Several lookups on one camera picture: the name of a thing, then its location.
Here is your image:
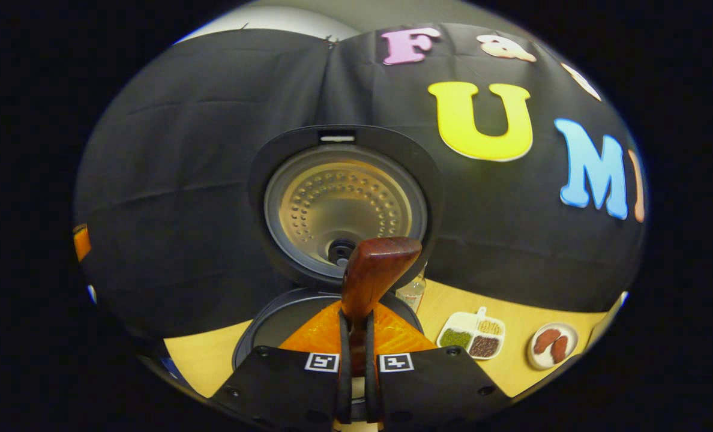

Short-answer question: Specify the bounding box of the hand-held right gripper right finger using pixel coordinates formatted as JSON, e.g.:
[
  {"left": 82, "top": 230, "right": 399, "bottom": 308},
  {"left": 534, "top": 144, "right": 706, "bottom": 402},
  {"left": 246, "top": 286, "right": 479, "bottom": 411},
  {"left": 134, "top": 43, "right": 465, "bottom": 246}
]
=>
[{"left": 363, "top": 300, "right": 513, "bottom": 432}]

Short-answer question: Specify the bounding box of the white divided bean dish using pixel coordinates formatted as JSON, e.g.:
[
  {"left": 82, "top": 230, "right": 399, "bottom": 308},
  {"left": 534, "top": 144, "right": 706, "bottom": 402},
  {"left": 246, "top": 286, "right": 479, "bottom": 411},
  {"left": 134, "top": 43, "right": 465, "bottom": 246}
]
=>
[{"left": 436, "top": 306, "right": 506, "bottom": 361}]

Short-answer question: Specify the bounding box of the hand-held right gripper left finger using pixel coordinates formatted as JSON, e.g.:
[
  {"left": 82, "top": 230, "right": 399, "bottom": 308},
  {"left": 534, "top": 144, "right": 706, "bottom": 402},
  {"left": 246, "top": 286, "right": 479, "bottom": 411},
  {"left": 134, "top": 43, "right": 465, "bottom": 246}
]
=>
[{"left": 209, "top": 300, "right": 357, "bottom": 432}]

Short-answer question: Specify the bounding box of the dark grey rice cooker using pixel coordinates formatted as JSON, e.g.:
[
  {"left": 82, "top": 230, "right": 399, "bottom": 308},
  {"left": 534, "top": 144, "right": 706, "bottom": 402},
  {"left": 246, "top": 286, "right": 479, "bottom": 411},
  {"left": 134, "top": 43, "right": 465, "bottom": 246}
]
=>
[{"left": 232, "top": 125, "right": 444, "bottom": 376}]

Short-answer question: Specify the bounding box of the round white plate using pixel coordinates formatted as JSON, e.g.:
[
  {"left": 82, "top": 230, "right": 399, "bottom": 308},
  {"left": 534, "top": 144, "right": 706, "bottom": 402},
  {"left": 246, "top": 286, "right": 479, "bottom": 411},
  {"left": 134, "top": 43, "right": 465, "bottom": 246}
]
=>
[{"left": 526, "top": 322, "right": 579, "bottom": 370}]

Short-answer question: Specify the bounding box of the small clear glass bottle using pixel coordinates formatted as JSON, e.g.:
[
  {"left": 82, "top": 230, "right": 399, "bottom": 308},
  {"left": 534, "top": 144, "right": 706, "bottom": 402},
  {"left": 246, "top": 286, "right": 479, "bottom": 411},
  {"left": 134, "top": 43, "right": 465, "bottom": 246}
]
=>
[{"left": 396, "top": 264, "right": 428, "bottom": 313}]

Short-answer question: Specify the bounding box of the black backdrop cloth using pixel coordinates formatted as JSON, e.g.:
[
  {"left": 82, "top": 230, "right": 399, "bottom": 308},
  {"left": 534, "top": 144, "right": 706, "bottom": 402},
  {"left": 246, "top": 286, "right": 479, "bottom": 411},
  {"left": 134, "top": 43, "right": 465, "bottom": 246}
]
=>
[{"left": 73, "top": 24, "right": 648, "bottom": 343}]

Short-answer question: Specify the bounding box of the dark red wooden spoon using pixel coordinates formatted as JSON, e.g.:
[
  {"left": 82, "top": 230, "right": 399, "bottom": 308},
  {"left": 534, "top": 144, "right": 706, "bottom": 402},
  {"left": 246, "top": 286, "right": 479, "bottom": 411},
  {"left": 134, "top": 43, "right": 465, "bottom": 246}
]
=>
[{"left": 340, "top": 236, "right": 423, "bottom": 379}]

